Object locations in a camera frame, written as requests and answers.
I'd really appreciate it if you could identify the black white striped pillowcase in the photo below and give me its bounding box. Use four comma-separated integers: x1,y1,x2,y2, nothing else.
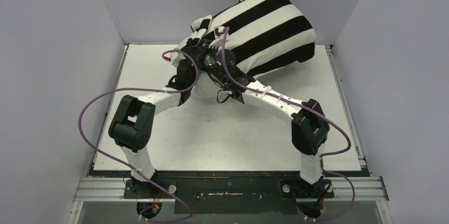
178,0,317,78

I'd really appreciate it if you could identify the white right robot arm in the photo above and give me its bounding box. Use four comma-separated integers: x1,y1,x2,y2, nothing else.
185,44,330,196

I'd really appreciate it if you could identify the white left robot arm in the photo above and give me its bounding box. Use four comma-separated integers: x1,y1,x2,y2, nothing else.
108,55,200,198

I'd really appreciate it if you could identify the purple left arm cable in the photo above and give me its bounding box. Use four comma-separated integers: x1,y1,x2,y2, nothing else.
77,48,204,224

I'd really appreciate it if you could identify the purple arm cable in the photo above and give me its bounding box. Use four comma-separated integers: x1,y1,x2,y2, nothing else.
77,48,204,224
219,27,352,156

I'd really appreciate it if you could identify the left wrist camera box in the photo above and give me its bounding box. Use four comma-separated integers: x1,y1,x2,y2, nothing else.
162,52,183,67

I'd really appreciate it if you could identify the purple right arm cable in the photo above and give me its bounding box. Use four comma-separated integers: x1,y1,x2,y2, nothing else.
219,27,352,156

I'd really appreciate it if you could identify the black metal base rail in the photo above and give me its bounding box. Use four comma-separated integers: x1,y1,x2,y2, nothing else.
76,169,388,224

